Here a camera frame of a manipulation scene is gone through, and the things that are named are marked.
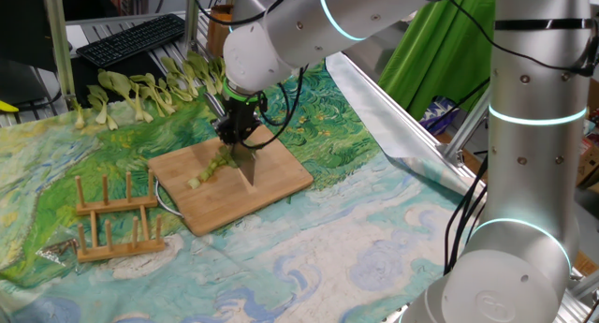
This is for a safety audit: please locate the blue white patterned bag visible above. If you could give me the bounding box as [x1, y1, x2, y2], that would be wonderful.
[419, 96, 462, 136]

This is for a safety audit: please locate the aluminium frame post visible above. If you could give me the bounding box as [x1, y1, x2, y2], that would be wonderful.
[40, 0, 77, 110]
[183, 0, 202, 52]

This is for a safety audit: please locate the black monitor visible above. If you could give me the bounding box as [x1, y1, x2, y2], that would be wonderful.
[0, 0, 60, 74]

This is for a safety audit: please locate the clear plastic bag of screws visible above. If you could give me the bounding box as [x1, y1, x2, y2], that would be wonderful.
[36, 238, 79, 267]

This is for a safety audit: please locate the green curtain cloth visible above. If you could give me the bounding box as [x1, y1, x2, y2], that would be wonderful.
[377, 0, 497, 121]

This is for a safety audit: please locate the cardboard box with orange tape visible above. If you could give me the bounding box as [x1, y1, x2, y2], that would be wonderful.
[206, 4, 235, 57]

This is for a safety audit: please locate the slanted aluminium frame beam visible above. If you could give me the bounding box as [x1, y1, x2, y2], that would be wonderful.
[442, 79, 492, 168]

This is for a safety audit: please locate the black computer keyboard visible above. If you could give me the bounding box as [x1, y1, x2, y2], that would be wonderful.
[76, 12, 186, 69]

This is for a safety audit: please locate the painted landscape tablecloth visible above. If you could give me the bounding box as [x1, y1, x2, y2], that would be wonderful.
[0, 60, 486, 323]

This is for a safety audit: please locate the black desk mat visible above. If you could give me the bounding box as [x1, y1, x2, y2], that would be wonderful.
[69, 51, 165, 104]

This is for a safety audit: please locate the steel cleaver knife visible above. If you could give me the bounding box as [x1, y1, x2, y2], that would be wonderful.
[203, 92, 257, 187]

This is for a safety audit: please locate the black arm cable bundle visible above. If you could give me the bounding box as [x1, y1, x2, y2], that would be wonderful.
[442, 154, 488, 275]

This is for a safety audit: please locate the wooden peg dish rack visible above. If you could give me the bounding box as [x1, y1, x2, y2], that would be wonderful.
[74, 170, 167, 263]

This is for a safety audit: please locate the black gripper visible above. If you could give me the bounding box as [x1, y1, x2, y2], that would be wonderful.
[212, 100, 261, 146]

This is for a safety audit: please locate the wooden cutting board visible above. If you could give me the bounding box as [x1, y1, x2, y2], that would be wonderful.
[147, 125, 314, 238]

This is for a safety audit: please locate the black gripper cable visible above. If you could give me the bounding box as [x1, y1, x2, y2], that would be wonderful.
[241, 65, 309, 151]

